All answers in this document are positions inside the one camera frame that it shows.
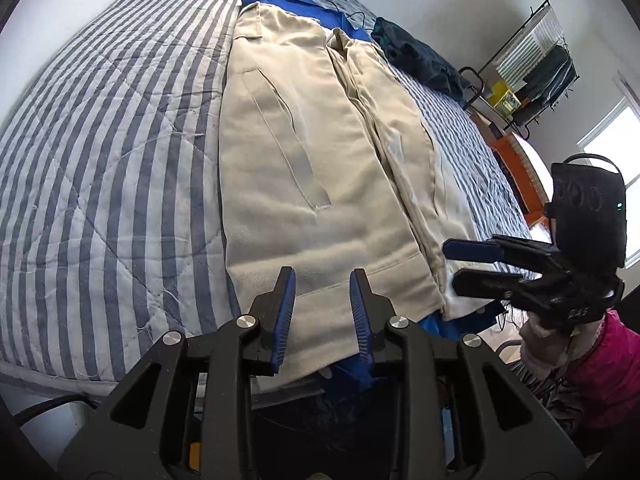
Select dark hanging clothes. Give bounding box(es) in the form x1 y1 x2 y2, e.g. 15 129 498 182
515 45 576 128

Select blue white striped quilt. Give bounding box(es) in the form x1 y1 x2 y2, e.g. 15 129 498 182
0 0 533 386

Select person's patterned garment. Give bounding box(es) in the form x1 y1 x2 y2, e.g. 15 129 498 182
515 370 581 436

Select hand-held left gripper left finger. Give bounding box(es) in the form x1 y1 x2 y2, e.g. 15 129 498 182
57 266 298 480

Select thin black cable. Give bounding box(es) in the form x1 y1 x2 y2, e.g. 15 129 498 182
324 0 376 31

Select yellow box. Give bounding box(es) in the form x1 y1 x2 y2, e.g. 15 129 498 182
487 80 521 116

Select green striped cloth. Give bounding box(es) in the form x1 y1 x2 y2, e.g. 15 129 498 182
495 7 558 88

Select black metal clothes rack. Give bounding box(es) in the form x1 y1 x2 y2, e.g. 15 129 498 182
457 0 581 136

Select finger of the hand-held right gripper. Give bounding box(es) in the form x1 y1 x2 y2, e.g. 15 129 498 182
442 234 563 267
451 267 556 313

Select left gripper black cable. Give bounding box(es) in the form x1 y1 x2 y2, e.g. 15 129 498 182
10 392 101 426

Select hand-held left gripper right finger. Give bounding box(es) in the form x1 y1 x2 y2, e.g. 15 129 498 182
349 268 587 480

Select person's right hand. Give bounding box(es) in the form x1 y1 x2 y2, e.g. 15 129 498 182
519 310 608 381

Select beige and blue jacket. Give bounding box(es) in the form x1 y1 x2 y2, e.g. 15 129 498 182
217 0 506 396

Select window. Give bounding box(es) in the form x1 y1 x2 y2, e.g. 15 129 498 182
575 72 640 191

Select dark teal garment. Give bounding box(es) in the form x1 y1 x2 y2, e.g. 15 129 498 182
371 16 473 106

